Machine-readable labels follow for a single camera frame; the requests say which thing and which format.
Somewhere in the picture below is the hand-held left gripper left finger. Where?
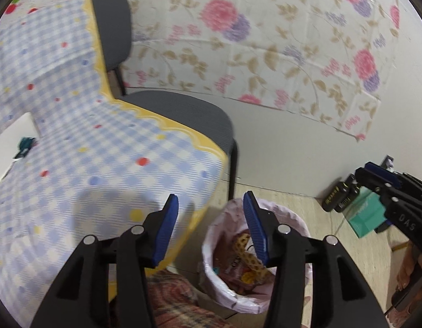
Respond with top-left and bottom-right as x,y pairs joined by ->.
30,194 -> 179,328

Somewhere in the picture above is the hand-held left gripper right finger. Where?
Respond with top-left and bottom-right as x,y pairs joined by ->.
243,191 -> 389,328

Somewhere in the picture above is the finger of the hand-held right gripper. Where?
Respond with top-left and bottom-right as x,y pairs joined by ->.
364,162 -> 403,186
354,167 -> 391,196

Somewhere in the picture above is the woven bamboo basket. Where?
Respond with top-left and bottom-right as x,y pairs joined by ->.
233,233 -> 266,281

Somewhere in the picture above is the bin with pink liner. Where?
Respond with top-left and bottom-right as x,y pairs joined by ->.
199,198 -> 312,315

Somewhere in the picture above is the person's right hand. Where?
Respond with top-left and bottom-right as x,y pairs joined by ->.
390,244 -> 422,328

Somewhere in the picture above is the teal cardboard box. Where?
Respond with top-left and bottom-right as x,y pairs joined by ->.
348,191 -> 386,239

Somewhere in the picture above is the red plaid cloth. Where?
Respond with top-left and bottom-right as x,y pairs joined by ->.
110,268 -> 239,328

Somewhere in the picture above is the blue checked dotted cloth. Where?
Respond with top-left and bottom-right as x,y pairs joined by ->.
0,0 -> 230,328

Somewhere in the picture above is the grey office chair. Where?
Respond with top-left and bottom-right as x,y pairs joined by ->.
89,0 -> 239,200

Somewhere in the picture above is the small dark teal object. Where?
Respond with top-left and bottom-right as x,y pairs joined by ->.
14,137 -> 39,159

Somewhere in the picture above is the white flat box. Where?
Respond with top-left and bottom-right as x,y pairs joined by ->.
0,114 -> 40,188

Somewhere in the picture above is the floral wall sheet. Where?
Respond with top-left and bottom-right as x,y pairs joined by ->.
74,0 -> 406,142

